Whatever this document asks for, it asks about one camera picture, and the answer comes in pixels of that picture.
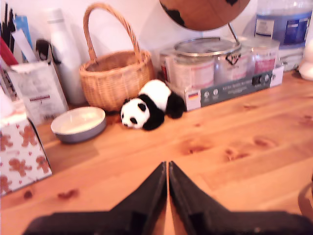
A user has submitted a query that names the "shallow grey bowl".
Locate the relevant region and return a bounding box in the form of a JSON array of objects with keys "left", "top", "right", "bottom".
[{"left": 50, "top": 106, "right": 108, "bottom": 144}]

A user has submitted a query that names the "white insulated bottle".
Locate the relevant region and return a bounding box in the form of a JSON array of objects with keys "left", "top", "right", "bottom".
[{"left": 45, "top": 8, "right": 87, "bottom": 106}]

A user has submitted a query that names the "tin can with black logo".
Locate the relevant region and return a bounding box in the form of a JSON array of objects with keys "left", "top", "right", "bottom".
[{"left": 214, "top": 46, "right": 255, "bottom": 81}]

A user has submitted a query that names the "wicker basket with handle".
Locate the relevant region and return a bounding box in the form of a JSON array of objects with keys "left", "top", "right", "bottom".
[{"left": 79, "top": 2, "right": 155, "bottom": 112}]

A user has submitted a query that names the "red flat package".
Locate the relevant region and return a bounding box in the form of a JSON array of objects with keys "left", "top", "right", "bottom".
[{"left": 0, "top": 36, "right": 19, "bottom": 67}]

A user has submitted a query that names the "small white round camera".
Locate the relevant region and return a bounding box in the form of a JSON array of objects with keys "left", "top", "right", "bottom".
[{"left": 298, "top": 36, "right": 313, "bottom": 81}]

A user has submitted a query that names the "large clear water bottle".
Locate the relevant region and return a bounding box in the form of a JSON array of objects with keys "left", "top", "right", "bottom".
[{"left": 254, "top": 0, "right": 313, "bottom": 72}]

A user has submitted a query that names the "gingerbread print tissue box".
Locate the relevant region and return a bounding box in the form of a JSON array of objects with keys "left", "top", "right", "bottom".
[{"left": 0, "top": 100, "right": 53, "bottom": 198}]

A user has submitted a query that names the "tin can with pink label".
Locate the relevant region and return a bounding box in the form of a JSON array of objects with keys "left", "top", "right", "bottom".
[{"left": 160, "top": 47, "right": 216, "bottom": 90}]

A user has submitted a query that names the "cork globe on metal stand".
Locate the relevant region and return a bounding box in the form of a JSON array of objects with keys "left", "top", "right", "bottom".
[{"left": 158, "top": 0, "right": 252, "bottom": 56}]

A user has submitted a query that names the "panda plush toy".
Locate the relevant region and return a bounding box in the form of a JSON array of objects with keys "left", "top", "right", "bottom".
[{"left": 120, "top": 79, "right": 186, "bottom": 131}]

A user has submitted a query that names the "blue and white pen pack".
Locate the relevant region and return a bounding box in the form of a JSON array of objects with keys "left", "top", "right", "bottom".
[{"left": 12, "top": 14, "right": 37, "bottom": 62}]

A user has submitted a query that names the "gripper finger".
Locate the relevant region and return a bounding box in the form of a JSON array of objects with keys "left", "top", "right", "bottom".
[
  {"left": 168, "top": 161, "right": 232, "bottom": 235},
  {"left": 109, "top": 161, "right": 168, "bottom": 235}
]

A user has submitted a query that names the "tin can with red label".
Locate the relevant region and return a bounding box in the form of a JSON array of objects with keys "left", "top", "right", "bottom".
[{"left": 249, "top": 39, "right": 281, "bottom": 75}]

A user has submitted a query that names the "white printed paper carton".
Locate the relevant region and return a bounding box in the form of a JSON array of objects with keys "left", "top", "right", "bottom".
[{"left": 7, "top": 61, "right": 69, "bottom": 125}]

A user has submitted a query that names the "black clip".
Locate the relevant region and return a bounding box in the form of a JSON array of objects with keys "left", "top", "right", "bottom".
[{"left": 35, "top": 39, "right": 62, "bottom": 66}]

